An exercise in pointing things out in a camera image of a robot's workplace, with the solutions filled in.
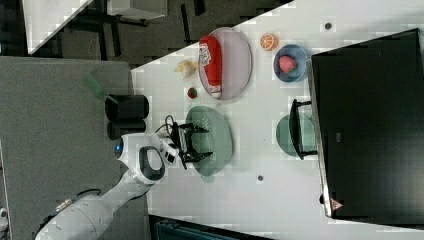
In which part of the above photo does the orange slice toy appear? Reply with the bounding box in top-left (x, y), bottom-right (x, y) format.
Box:
top-left (260, 33), bottom-right (279, 51)

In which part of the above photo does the green cup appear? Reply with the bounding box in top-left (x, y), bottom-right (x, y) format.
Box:
top-left (276, 114), bottom-right (316, 157)

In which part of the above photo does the black cylinder stand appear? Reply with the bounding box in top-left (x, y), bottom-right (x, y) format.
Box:
top-left (105, 94), bottom-right (149, 140)

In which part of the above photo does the red ketchup bottle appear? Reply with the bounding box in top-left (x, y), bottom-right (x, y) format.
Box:
top-left (199, 35), bottom-right (222, 98)

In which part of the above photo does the blue bowl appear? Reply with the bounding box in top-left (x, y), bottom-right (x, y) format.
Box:
top-left (273, 44), bottom-right (307, 83)

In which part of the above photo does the red strawberry in bowl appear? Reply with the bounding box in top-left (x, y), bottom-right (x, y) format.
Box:
top-left (279, 55), bottom-right (297, 74)

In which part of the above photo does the black toaster oven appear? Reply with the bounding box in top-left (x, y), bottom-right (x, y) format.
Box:
top-left (307, 29), bottom-right (424, 229)

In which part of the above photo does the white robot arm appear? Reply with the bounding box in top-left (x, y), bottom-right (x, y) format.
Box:
top-left (34, 123), bottom-right (212, 240)

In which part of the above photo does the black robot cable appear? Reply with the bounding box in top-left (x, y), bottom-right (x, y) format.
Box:
top-left (154, 114), bottom-right (176, 136)

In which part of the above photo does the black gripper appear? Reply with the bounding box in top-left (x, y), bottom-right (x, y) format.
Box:
top-left (171, 122), bottom-right (212, 169)

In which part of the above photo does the green strainer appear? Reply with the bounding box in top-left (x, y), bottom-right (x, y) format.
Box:
top-left (186, 106), bottom-right (233, 183)

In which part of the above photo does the peeled banana toy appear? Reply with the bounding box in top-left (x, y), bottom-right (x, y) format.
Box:
top-left (174, 60), bottom-right (198, 80)

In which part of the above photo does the pink round plate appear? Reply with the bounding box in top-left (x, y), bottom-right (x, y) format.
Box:
top-left (198, 27), bottom-right (252, 100)

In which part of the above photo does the small red strawberry toy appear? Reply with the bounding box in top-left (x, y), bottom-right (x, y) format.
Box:
top-left (187, 88), bottom-right (197, 99)

